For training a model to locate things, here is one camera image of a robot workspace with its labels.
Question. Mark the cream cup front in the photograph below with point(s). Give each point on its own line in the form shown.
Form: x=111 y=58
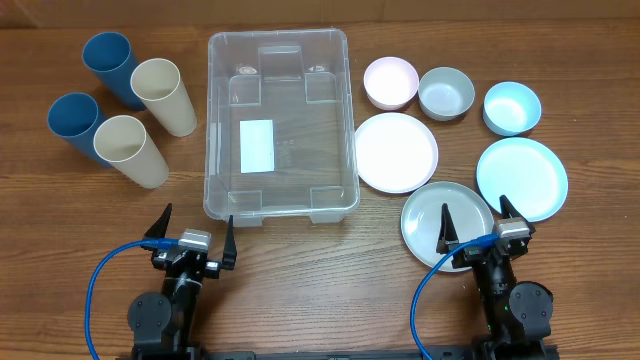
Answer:
x=125 y=144

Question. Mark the dark blue cup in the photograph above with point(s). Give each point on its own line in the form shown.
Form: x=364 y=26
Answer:
x=109 y=55
x=75 y=118

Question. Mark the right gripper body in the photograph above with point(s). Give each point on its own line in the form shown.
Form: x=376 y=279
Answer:
x=468 y=255

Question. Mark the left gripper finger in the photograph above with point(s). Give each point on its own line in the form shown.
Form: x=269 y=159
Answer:
x=159 y=228
x=229 y=251

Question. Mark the clear plastic storage bin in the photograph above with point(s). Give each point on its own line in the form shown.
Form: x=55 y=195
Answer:
x=299 y=79

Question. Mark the light blue bowl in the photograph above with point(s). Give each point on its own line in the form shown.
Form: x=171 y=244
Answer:
x=511 y=108

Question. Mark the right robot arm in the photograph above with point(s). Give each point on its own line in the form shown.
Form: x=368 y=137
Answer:
x=518 y=314

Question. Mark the pink bowl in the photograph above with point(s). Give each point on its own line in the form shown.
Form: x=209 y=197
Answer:
x=390 y=82

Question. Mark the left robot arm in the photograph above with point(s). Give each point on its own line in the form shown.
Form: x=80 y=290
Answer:
x=162 y=321

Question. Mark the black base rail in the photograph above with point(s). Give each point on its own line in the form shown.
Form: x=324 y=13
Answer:
x=436 y=352

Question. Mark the pink plate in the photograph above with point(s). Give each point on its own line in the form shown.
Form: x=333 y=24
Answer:
x=395 y=153

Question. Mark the grey bowl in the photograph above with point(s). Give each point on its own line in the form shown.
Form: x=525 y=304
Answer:
x=445 y=93

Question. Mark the dark blue cup rear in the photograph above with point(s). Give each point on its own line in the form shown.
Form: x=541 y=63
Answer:
x=109 y=55

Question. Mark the cream cup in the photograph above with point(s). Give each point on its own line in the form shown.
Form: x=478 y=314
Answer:
x=158 y=83
x=125 y=144

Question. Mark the cream cup rear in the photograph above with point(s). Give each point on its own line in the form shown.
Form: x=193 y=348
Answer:
x=158 y=83

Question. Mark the white label in bin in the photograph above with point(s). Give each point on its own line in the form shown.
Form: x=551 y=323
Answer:
x=257 y=146

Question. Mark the light blue plate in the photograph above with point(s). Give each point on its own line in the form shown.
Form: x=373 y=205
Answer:
x=528 y=173

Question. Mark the grey plate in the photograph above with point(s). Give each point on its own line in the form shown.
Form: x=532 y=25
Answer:
x=421 y=218

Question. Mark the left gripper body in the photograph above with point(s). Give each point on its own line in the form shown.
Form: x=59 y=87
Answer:
x=209 y=265

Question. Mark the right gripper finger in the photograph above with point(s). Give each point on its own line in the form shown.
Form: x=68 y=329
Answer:
x=447 y=239
x=508 y=211

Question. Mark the dark blue cup front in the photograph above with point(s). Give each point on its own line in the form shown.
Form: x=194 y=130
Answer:
x=75 y=118

